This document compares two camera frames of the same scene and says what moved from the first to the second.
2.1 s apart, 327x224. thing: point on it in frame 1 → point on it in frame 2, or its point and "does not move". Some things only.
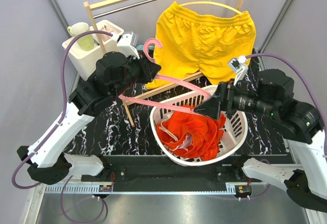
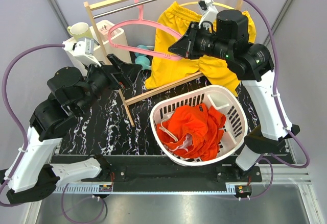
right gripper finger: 210,107 → 181,47
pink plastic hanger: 192,87 → 141,20
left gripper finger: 153,69 → 129,72
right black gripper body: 227,92 → 201,43
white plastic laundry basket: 234,133 does not move
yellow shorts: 187,42 does not move
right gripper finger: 215,97 → 188,37
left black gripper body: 142,71 → 113,79
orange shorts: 191,134 does not move
